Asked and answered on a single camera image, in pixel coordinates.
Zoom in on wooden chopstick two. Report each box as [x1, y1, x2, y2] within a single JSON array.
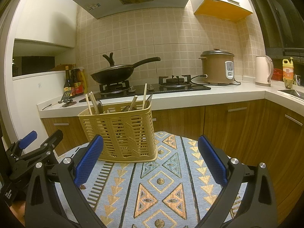
[[85, 94, 92, 115]]

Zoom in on wooden chopstick three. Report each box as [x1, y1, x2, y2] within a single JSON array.
[[90, 92, 99, 114]]

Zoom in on black utensil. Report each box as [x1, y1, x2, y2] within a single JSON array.
[[145, 94, 153, 109]]

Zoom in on wooden chopstick one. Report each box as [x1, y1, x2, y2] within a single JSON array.
[[142, 83, 147, 109]]

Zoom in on black spatula on counter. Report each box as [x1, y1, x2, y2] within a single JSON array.
[[58, 91, 73, 104]]

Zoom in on blue patterned round tablecloth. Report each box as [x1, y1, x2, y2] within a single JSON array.
[[54, 131, 249, 228]]

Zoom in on wooden base cabinets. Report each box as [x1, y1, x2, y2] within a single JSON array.
[[41, 99, 304, 219]]

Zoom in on beige plastic utensil basket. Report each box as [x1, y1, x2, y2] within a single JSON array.
[[78, 101, 158, 163]]

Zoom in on dark soy sauce bottle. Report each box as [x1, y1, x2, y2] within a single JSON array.
[[63, 65, 75, 98]]

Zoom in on red label sauce bottle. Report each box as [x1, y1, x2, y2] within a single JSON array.
[[71, 65, 85, 96]]

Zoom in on black gas stove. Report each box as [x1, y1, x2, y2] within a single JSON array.
[[94, 75, 211, 100]]

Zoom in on steel sink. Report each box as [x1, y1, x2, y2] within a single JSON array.
[[279, 89, 304, 100]]

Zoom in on white electric kettle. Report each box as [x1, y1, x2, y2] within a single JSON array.
[[255, 56, 274, 86]]

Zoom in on brown rice cooker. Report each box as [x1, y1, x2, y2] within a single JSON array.
[[200, 48, 235, 85]]

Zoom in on yellow oil bottle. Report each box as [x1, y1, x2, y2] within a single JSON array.
[[282, 57, 294, 89]]

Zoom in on black wok with handle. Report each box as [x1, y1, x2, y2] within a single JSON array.
[[91, 52, 161, 84]]

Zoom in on white wall cabinet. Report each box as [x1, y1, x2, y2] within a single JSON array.
[[190, 0, 253, 22]]

